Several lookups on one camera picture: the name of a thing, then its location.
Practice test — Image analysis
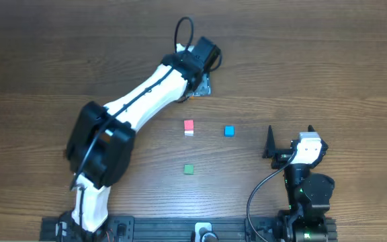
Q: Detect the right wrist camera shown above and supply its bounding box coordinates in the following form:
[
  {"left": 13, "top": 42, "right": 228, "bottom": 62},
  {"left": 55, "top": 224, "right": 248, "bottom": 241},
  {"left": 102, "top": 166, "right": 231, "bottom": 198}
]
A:
[{"left": 295, "top": 131, "right": 323, "bottom": 165}]

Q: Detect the mounting rail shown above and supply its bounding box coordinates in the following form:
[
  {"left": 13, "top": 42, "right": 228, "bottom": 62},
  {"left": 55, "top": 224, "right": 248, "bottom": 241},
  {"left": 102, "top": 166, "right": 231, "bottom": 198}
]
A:
[{"left": 40, "top": 216, "right": 339, "bottom": 242}]

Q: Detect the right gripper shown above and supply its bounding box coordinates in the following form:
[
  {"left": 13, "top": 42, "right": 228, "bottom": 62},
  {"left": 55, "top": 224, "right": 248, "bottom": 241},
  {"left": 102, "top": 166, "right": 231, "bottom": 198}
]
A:
[{"left": 262, "top": 124, "right": 329, "bottom": 169}]

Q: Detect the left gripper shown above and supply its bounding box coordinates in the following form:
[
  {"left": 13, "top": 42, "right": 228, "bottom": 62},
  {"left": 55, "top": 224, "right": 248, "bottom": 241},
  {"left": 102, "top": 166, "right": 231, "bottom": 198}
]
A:
[{"left": 188, "top": 72, "right": 212, "bottom": 98}]

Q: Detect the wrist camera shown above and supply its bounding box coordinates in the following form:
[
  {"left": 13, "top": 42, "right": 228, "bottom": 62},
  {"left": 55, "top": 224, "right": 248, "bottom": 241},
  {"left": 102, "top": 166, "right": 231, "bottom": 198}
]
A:
[
  {"left": 175, "top": 43, "right": 195, "bottom": 54},
  {"left": 295, "top": 131, "right": 323, "bottom": 165}
]

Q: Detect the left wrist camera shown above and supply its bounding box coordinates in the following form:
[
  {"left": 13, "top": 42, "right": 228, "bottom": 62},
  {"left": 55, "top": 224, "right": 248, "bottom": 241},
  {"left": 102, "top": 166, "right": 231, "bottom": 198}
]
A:
[{"left": 175, "top": 43, "right": 195, "bottom": 54}]

